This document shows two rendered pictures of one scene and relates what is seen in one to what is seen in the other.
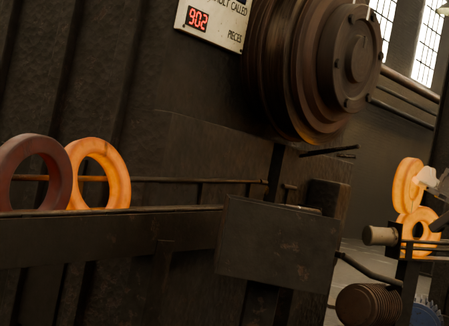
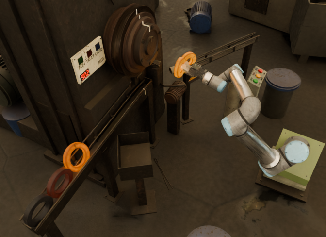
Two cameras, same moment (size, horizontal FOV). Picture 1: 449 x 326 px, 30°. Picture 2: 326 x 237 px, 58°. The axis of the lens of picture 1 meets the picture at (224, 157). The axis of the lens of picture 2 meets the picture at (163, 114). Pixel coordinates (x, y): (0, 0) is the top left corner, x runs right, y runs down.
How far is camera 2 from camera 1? 150 cm
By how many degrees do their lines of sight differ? 47
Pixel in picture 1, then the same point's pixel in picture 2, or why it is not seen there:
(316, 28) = (130, 51)
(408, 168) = (178, 67)
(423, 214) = (188, 56)
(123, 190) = (86, 150)
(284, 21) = (117, 55)
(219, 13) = (91, 62)
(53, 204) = (68, 178)
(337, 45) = (139, 55)
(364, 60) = (153, 44)
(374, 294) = (175, 94)
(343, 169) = not seen: hidden behind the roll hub
